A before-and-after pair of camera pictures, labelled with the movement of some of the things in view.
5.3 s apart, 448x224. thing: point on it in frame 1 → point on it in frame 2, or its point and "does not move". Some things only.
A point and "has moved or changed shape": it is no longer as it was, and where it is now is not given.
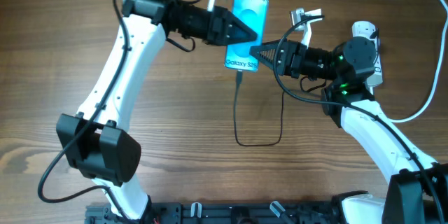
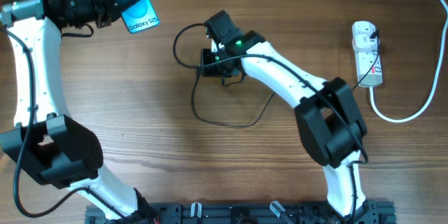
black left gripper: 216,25 → 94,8
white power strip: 364,29 does not move
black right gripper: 290,58 → 207,69
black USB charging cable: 237,82 → 264,106
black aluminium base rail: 318,211 does not move
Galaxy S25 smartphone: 253,12 has moved or changed shape
